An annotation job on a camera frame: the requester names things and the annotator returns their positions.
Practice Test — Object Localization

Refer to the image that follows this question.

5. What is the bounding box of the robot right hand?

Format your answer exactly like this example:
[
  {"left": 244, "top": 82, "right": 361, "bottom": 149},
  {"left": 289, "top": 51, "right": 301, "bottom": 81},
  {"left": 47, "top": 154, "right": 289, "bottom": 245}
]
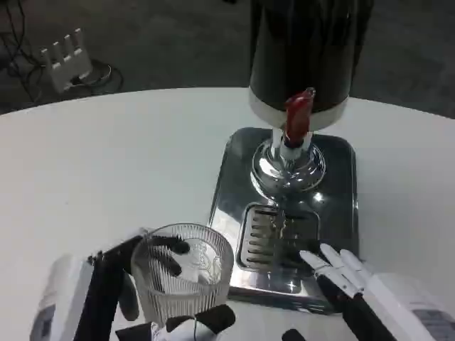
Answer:
[{"left": 282, "top": 243, "right": 455, "bottom": 341}]

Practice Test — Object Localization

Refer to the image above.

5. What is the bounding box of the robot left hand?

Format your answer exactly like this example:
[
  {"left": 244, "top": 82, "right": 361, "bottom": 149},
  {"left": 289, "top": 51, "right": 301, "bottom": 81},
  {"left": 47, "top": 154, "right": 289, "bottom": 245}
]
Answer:
[{"left": 30, "top": 227, "right": 237, "bottom": 341}]

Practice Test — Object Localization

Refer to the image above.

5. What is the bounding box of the clear ribbed glass cup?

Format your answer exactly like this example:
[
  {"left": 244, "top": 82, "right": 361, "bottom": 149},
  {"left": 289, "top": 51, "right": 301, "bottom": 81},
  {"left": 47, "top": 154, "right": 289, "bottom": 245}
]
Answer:
[{"left": 130, "top": 222, "right": 236, "bottom": 327}]

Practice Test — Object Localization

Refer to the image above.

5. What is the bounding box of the steel drip tray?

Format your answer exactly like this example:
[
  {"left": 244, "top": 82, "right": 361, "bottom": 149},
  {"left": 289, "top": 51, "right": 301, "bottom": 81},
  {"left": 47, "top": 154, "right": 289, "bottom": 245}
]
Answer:
[{"left": 207, "top": 126, "right": 360, "bottom": 316}]

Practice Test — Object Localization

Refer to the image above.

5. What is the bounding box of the slotted steel drip grid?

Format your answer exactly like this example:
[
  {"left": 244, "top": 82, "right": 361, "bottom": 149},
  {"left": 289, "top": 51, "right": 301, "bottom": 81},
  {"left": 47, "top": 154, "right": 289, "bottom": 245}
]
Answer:
[{"left": 235, "top": 202, "right": 321, "bottom": 271}]

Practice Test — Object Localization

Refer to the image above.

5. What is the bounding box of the black drink dispenser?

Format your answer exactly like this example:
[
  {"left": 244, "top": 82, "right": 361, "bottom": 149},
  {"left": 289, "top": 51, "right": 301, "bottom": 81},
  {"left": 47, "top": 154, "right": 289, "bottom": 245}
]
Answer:
[{"left": 247, "top": 0, "right": 375, "bottom": 200}]

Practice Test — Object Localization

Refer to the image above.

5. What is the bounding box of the black floor cable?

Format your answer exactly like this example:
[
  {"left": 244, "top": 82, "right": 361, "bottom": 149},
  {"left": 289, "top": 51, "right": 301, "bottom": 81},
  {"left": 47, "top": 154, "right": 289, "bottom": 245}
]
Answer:
[
  {"left": 0, "top": 0, "right": 44, "bottom": 102},
  {"left": 70, "top": 58, "right": 124, "bottom": 96}
]

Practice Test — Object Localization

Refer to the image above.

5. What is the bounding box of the red tap handle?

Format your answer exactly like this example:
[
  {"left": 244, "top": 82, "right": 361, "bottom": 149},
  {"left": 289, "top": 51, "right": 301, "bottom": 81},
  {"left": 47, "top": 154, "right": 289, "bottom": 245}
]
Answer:
[{"left": 284, "top": 87, "right": 317, "bottom": 144}]

